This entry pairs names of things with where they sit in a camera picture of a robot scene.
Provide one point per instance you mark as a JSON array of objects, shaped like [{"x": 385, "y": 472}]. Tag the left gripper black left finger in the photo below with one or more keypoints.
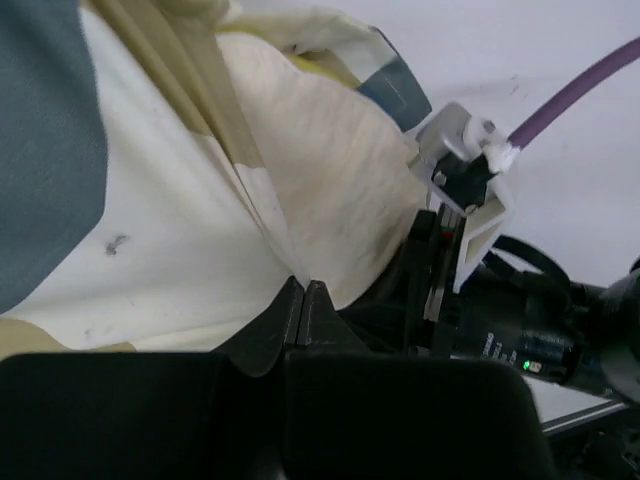
[{"x": 149, "y": 415}]

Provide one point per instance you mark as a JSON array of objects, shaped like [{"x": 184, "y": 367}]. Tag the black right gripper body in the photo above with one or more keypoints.
[{"x": 515, "y": 308}]

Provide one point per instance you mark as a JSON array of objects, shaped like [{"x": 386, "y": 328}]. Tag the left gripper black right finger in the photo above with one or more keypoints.
[{"x": 373, "y": 416}]

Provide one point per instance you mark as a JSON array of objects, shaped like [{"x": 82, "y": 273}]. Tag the blue beige plaid pillowcase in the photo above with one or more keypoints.
[{"x": 136, "y": 211}]

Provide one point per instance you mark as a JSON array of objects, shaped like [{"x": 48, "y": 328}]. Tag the cream pillow with duck patch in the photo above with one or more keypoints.
[{"x": 337, "y": 162}]

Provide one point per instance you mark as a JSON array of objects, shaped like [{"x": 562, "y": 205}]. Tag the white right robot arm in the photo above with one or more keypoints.
[{"x": 600, "y": 442}]

